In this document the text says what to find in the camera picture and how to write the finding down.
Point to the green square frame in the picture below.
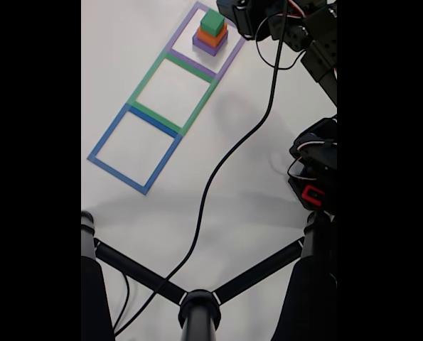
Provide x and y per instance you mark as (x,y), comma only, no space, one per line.
(144,83)

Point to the blue square frame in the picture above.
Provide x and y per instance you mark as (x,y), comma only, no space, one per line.
(154,122)

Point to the purple square frame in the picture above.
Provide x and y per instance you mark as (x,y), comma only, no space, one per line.
(185,25)

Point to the purple block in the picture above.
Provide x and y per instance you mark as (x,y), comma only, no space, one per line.
(205,48)

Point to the orange cube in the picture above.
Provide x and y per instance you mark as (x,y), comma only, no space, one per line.
(205,37)

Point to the green cube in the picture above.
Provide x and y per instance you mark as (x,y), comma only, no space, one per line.
(212,19)

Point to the black camera tripod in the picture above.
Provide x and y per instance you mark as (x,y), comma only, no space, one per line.
(198,312)

